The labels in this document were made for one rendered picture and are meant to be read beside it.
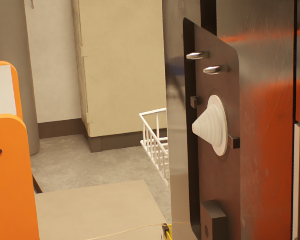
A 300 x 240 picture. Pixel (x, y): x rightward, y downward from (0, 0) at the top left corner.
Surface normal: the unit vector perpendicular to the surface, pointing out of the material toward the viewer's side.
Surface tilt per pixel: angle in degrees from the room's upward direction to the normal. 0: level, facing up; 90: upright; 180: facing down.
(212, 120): 60
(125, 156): 0
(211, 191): 90
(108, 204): 0
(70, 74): 90
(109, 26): 90
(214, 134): 97
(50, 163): 0
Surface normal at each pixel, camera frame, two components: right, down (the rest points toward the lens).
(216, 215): -0.05, -0.94
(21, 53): 0.76, 0.17
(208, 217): -0.98, 0.12
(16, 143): 0.21, 0.31
